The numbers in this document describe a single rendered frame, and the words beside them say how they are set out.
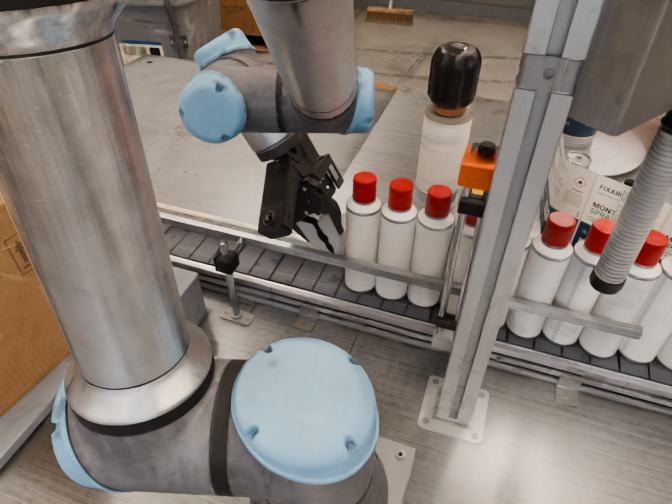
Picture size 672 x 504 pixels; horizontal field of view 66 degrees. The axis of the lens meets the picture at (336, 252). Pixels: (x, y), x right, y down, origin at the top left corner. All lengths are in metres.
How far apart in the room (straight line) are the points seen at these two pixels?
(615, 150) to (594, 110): 0.87
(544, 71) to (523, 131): 0.05
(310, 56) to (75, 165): 0.19
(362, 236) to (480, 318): 0.23
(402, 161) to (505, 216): 0.66
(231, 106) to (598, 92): 0.36
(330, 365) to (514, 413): 0.41
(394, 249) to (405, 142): 0.52
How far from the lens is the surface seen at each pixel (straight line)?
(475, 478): 0.73
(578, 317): 0.76
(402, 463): 0.65
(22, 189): 0.33
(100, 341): 0.39
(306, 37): 0.39
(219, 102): 0.59
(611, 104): 0.44
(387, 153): 1.18
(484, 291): 0.58
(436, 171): 0.97
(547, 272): 0.72
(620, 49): 0.43
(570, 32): 0.43
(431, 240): 0.72
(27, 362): 0.84
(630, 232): 0.58
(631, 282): 0.73
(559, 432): 0.80
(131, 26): 2.85
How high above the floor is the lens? 1.48
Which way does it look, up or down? 41 degrees down
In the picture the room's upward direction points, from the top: straight up
